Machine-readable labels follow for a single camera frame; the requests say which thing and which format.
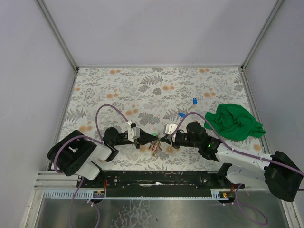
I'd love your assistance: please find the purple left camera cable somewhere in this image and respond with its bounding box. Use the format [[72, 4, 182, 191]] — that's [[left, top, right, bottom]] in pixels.
[[53, 104, 133, 173]]

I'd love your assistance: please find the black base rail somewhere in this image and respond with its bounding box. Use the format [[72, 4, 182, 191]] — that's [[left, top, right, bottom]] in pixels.
[[81, 171, 237, 192]]

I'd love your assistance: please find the purple floor cable right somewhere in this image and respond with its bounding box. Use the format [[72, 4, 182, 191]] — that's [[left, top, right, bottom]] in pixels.
[[223, 182, 269, 225]]

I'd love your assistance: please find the left aluminium frame post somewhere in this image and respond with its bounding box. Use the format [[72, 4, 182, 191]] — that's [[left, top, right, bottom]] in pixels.
[[35, 0, 79, 72]]

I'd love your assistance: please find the white cable duct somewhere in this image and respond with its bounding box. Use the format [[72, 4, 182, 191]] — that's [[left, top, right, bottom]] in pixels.
[[44, 188, 232, 201]]

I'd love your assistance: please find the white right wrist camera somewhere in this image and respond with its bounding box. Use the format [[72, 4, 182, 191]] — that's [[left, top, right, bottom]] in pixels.
[[164, 123, 178, 141]]

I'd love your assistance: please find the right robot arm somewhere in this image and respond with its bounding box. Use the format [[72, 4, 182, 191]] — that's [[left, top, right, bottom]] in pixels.
[[160, 122, 303, 202]]

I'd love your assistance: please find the blue tag key upper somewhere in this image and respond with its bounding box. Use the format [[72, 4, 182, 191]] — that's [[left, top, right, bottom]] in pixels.
[[189, 98, 197, 109]]

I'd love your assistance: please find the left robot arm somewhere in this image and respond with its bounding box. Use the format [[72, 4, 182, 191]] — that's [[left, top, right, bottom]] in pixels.
[[47, 124, 157, 180]]

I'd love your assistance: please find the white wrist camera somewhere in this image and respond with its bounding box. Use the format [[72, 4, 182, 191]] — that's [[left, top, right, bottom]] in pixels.
[[127, 121, 140, 142], [164, 123, 178, 141]]

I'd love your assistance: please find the right aluminium frame post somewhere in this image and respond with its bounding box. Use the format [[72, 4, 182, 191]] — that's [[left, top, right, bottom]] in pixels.
[[241, 0, 285, 72]]

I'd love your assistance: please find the spiral keyring with yellow handle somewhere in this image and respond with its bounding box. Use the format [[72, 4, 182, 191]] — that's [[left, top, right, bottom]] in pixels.
[[148, 133, 162, 156]]

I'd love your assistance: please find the aluminium frame post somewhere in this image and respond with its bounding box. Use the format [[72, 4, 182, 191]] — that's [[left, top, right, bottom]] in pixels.
[[241, 0, 285, 72], [35, 0, 79, 72]]

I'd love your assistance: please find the purple floor cable left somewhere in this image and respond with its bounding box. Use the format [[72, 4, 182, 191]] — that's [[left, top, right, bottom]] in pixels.
[[68, 178, 102, 228]]

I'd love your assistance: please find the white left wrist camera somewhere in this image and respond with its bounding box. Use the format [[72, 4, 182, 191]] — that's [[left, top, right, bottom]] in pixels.
[[127, 121, 140, 142]]

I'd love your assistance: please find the purple floor cable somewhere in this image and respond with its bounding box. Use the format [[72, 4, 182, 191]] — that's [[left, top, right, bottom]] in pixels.
[[68, 178, 102, 228], [223, 182, 269, 225]]

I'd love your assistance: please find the purple camera cable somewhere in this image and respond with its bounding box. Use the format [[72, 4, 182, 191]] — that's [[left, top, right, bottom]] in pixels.
[[171, 112, 304, 192], [53, 104, 133, 173]]

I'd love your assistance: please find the green cloth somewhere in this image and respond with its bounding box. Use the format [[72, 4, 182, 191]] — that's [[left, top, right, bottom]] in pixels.
[[204, 104, 266, 141]]

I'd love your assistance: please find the floral table mat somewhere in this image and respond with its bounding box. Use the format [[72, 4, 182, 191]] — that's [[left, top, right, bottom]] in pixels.
[[48, 66, 276, 172]]

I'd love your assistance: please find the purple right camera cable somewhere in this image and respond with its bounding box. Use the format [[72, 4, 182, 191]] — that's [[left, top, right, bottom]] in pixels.
[[171, 112, 304, 192]]

